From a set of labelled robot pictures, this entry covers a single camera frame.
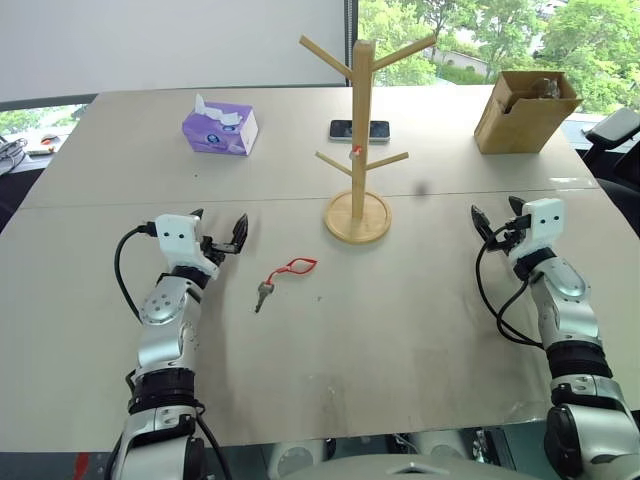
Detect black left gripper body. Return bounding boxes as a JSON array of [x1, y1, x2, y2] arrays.
[[199, 235, 232, 266]]

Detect wooden tree-shaped hanging rack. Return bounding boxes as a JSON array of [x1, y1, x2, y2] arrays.
[[298, 33, 438, 245]]

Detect tangled grey cables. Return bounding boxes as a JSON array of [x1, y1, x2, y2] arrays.
[[0, 134, 31, 177]]

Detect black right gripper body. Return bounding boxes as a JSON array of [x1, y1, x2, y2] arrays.
[[486, 213, 531, 252]]

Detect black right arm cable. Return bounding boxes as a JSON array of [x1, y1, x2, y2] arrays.
[[474, 217, 547, 350]]

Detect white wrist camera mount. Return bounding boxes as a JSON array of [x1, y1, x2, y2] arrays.
[[507, 197, 564, 262], [153, 213, 219, 279]]

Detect purple tissue box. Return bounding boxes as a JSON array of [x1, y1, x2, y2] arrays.
[[181, 93, 260, 158]]

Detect black smartphone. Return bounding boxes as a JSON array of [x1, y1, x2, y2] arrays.
[[328, 119, 392, 145]]

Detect dark window frame post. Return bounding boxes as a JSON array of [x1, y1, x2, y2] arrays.
[[343, 0, 360, 87]]

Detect grey robot torso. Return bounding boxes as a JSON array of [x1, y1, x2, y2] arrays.
[[268, 433, 509, 480]]

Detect grey items in cardboard box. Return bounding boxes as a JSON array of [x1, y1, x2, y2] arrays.
[[528, 76, 562, 100]]

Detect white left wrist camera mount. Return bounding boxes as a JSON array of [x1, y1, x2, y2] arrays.
[[153, 213, 219, 279]]

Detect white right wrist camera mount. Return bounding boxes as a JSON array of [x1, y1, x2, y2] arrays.
[[507, 197, 564, 262]]

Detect brown cardboard box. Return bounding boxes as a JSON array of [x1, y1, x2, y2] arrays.
[[473, 69, 585, 155]]

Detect silver key with red strap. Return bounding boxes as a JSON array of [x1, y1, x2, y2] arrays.
[[253, 256, 319, 315]]

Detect black office chair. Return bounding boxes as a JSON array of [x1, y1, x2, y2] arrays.
[[581, 106, 640, 214]]

